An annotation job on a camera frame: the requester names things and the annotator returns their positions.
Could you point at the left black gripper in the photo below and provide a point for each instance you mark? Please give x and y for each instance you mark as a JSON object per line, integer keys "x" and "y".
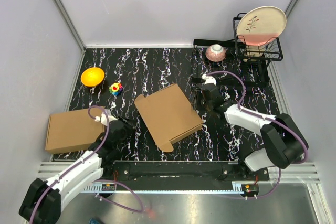
{"x": 129, "y": 127}

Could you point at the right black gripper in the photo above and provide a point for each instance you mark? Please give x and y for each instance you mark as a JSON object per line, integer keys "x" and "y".
{"x": 201, "y": 95}

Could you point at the brown cardboard box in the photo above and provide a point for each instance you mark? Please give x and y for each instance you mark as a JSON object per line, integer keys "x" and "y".
{"x": 72, "y": 130}
{"x": 169, "y": 116}

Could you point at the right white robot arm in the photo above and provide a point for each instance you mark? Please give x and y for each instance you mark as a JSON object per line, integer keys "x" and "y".
{"x": 283, "y": 141}

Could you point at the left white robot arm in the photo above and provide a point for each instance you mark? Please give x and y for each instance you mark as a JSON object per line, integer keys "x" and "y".
{"x": 46, "y": 199}

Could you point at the folded brown cardboard box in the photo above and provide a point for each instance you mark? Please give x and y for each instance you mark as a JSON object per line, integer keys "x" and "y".
{"x": 72, "y": 130}

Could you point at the rainbow plush flower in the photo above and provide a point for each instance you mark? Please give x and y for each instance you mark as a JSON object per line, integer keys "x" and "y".
{"x": 116, "y": 88}

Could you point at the pink patterned bowl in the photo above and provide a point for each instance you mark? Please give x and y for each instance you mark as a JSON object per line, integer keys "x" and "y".
{"x": 215, "y": 53}

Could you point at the orange bowl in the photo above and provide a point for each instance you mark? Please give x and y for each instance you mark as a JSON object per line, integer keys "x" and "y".
{"x": 92, "y": 77}

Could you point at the cream pink plate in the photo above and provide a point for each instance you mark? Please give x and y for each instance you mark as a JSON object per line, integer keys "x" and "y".
{"x": 261, "y": 25}

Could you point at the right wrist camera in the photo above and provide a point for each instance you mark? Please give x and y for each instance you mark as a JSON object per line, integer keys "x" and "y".
{"x": 208, "y": 79}

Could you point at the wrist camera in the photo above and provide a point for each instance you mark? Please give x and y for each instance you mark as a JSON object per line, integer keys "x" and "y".
{"x": 208, "y": 79}
{"x": 105, "y": 118}

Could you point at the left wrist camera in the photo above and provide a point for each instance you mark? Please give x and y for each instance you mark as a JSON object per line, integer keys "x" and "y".
{"x": 105, "y": 118}

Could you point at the black wire dish rack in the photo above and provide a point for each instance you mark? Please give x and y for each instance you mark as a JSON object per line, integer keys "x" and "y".
{"x": 249, "y": 63}

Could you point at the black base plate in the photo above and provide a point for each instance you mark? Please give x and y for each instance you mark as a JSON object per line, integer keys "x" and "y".
{"x": 124, "y": 171}

